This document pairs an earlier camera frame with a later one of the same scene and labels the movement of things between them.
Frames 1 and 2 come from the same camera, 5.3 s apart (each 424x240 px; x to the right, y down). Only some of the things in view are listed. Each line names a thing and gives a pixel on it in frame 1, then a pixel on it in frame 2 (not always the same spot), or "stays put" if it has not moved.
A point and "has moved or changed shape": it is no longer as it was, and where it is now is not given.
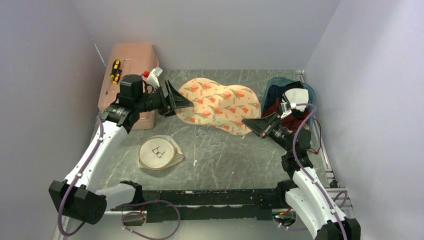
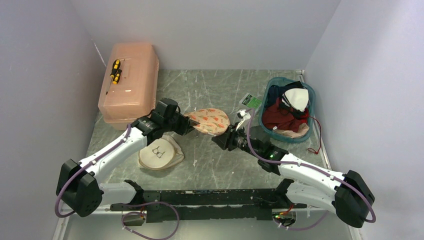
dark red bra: x=289 y=121 stays put
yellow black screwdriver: x=116 y=65 stays put
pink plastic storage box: x=135 y=59 stays put
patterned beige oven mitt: x=219 y=107 has moved or changed shape
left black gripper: x=178 y=101 to x=187 y=124
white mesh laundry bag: x=159 y=152 stays put
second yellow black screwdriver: x=117 y=77 stays put
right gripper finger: x=259 y=125 to x=226 y=140
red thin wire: x=319 y=144 stays put
